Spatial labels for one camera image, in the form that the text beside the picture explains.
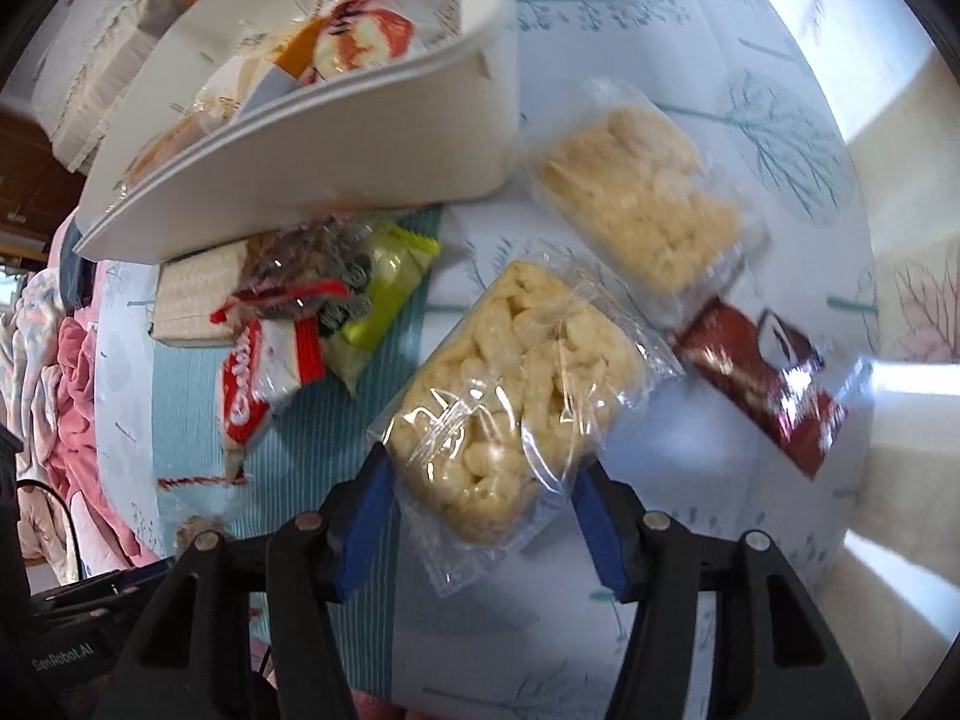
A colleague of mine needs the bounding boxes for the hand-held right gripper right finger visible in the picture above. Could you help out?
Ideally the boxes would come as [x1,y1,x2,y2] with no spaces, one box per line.
[570,461,875,720]

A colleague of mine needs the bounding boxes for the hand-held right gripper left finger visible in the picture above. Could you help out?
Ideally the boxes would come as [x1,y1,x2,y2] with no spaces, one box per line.
[90,446,398,720]

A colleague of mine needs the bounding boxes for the clear puffed snack packet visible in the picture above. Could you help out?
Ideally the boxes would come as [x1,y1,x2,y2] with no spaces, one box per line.
[521,76,770,323]
[366,244,685,599]

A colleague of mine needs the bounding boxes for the clear red-edged snack packet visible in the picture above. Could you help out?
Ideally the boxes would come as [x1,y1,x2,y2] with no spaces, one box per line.
[156,474,248,552]

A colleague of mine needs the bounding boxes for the red white cookie packet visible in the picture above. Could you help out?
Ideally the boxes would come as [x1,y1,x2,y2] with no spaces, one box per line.
[210,279,353,481]

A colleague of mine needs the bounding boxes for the green yellow snack packet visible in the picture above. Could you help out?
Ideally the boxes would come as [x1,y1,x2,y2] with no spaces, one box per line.
[322,219,442,400]

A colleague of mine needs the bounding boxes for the brown chocolate packet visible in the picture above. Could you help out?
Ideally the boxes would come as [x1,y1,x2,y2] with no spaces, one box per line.
[671,298,875,482]

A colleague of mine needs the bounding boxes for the clear nut snack packet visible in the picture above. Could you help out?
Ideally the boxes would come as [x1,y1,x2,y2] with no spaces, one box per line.
[240,216,376,316]

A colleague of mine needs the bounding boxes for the beige wafer bar packet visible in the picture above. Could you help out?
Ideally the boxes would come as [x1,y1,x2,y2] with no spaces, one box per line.
[148,244,252,346]

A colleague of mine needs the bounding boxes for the white plastic storage box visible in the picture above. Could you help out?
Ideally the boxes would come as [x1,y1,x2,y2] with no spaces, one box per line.
[73,0,522,263]

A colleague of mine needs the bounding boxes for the orange cake packet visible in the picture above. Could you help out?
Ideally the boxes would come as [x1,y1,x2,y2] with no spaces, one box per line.
[120,112,209,188]

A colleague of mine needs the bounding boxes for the white clear snack packet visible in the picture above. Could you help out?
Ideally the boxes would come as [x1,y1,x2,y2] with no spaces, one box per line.
[191,15,323,128]

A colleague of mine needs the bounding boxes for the red white printed snack packet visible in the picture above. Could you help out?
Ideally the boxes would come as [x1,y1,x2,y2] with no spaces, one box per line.
[311,0,462,83]

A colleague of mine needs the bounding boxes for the teal striped table runner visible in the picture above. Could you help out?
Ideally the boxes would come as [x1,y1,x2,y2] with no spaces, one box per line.
[150,206,443,720]

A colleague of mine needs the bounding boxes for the pink towel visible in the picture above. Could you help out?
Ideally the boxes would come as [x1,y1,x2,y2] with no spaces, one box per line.
[56,315,162,563]

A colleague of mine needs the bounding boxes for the white floral cloth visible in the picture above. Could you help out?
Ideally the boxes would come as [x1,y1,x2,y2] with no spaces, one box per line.
[0,262,68,466]

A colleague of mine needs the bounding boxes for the wooden door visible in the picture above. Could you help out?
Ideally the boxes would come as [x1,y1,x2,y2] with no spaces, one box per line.
[0,109,83,278]

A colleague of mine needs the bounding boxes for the leaf print tablecloth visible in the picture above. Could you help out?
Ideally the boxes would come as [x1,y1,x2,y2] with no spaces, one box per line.
[90,0,878,720]

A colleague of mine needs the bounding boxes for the black cable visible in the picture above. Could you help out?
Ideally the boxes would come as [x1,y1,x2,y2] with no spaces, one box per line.
[15,478,85,578]

